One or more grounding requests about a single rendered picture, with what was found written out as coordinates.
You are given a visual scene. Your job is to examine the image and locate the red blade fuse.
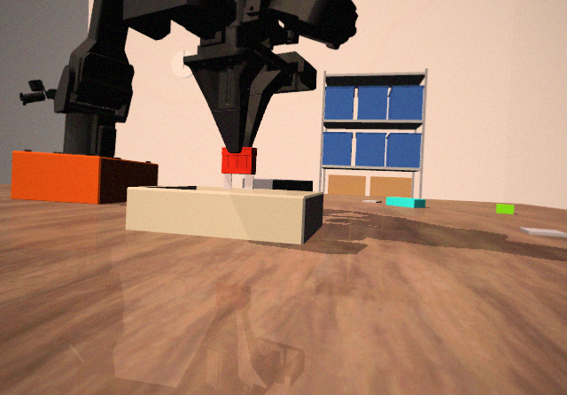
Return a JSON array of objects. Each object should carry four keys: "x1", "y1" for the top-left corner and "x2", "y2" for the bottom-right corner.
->
[{"x1": 221, "y1": 147, "x2": 257, "y2": 190}]

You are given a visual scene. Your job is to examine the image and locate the turquoise rectangular block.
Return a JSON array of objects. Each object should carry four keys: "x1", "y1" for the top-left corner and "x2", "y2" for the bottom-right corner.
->
[{"x1": 386, "y1": 197, "x2": 425, "y2": 208}]

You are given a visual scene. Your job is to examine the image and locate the green rectangular block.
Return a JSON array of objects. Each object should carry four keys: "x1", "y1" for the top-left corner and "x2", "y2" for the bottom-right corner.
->
[{"x1": 495, "y1": 204, "x2": 514, "y2": 214}]

